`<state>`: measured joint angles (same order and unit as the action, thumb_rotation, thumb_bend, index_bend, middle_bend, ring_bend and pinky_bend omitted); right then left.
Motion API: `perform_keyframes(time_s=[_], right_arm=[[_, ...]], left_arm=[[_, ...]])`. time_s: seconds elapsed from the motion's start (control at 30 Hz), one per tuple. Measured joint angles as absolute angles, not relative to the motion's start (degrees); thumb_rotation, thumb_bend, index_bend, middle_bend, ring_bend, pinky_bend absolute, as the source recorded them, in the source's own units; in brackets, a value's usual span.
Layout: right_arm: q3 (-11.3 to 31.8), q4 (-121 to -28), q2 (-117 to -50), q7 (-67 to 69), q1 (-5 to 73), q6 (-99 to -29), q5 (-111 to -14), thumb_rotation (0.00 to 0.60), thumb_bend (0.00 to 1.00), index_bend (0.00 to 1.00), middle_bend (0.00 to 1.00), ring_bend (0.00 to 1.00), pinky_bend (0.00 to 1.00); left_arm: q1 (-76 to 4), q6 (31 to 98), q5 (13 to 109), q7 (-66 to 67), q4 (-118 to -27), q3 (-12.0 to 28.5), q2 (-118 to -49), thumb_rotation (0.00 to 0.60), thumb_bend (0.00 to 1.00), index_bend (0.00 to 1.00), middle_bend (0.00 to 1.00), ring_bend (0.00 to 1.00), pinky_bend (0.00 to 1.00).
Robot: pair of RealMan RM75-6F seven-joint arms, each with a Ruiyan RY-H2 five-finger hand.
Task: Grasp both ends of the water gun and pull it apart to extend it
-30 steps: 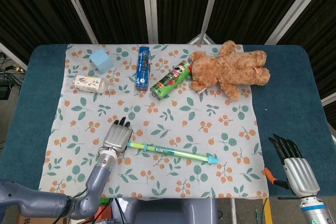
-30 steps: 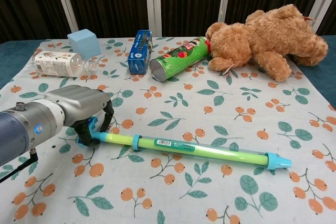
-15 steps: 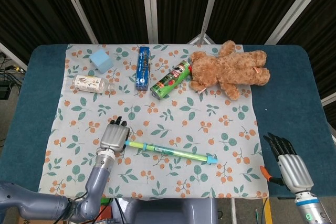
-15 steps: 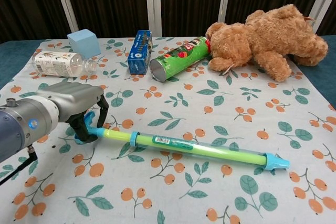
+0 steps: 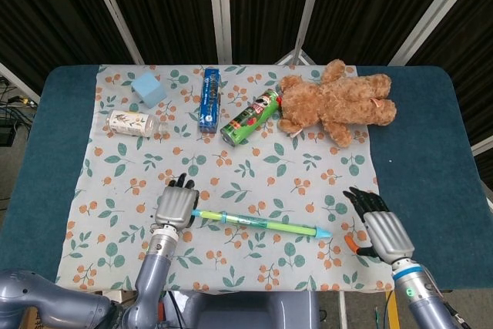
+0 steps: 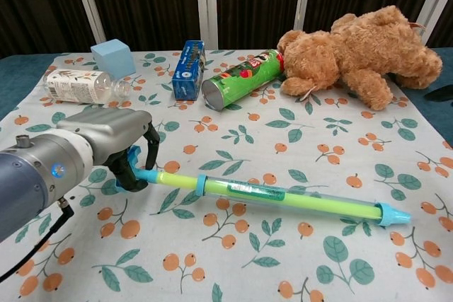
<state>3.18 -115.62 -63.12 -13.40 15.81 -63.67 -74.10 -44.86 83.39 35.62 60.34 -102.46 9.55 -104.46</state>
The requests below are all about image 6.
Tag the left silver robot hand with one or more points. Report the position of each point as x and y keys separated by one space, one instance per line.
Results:
x=109 y=128

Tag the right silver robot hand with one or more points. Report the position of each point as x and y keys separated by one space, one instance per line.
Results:
x=442 y=94

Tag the green and blue water pump toy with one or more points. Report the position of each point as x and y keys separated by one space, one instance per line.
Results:
x=247 y=192

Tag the clear plastic bottle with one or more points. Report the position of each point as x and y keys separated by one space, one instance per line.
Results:
x=74 y=86

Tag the light blue foam cube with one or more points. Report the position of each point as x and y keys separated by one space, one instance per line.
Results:
x=113 y=59

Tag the brown plush teddy bear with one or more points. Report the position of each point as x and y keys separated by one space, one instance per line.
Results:
x=371 y=51

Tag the blue cardboard box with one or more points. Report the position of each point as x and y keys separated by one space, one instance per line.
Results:
x=187 y=72

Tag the dark brown pleated curtain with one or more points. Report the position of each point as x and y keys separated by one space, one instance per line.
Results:
x=148 y=5

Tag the green chips can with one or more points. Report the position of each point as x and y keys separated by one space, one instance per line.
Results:
x=240 y=79

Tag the floral print tablecloth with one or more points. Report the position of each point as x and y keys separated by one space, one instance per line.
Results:
x=226 y=263

